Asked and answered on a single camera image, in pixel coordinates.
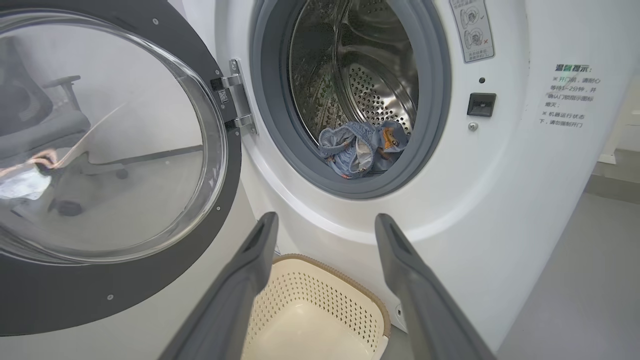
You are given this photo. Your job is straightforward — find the blue bear pyjama with cream panel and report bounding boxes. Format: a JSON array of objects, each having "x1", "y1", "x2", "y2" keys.
[{"x1": 367, "y1": 121, "x2": 410, "y2": 163}]

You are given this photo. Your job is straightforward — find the grey warning pictogram sticker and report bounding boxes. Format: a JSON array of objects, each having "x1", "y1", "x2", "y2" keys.
[{"x1": 449, "y1": 0, "x2": 496, "y2": 64}]

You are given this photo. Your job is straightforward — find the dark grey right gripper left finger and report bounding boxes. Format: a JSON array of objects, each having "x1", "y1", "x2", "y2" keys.
[{"x1": 159, "y1": 211, "x2": 279, "y2": 360}]

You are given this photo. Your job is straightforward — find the blue bear print pyjama garment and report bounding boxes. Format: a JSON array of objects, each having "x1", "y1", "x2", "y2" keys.
[{"x1": 318, "y1": 122, "x2": 378, "y2": 180}]

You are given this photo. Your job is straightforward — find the black door latch socket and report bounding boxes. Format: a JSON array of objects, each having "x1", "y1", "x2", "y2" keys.
[{"x1": 467, "y1": 92, "x2": 497, "y2": 118}]

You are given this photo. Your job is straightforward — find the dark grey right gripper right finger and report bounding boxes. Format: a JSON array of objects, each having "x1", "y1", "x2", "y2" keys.
[{"x1": 375, "y1": 213, "x2": 496, "y2": 360}]

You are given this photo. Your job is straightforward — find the printed text notice label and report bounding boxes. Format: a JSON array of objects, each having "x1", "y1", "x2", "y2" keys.
[{"x1": 539, "y1": 63, "x2": 602, "y2": 130}]

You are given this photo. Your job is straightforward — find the metal door hinge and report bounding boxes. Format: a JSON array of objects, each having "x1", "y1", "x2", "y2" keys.
[{"x1": 210, "y1": 58, "x2": 258, "y2": 136}]

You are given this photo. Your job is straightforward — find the stainless steel washing machine drum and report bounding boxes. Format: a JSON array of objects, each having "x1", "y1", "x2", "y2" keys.
[{"x1": 288, "y1": 0, "x2": 420, "y2": 151}]

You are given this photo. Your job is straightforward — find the white front-load washing machine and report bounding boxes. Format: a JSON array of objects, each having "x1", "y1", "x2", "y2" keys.
[{"x1": 170, "y1": 0, "x2": 640, "y2": 353}]

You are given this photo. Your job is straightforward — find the black round glass washer door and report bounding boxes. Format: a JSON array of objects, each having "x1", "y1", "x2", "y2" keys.
[{"x1": 0, "y1": 0, "x2": 243, "y2": 337}]

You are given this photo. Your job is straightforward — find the cream perforated laundry basket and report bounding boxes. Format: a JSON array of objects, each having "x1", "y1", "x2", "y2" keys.
[{"x1": 241, "y1": 253, "x2": 392, "y2": 360}]

